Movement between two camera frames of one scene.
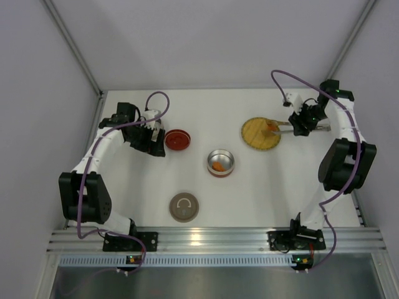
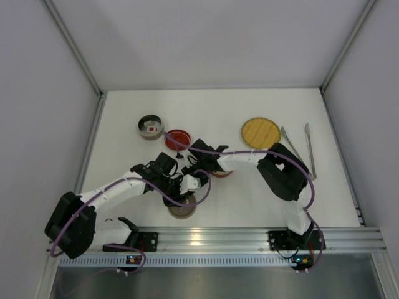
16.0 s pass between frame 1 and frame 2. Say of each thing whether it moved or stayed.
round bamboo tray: stayed
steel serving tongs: moved
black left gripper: moved
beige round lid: stayed
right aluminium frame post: stayed
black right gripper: moved
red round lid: stayed
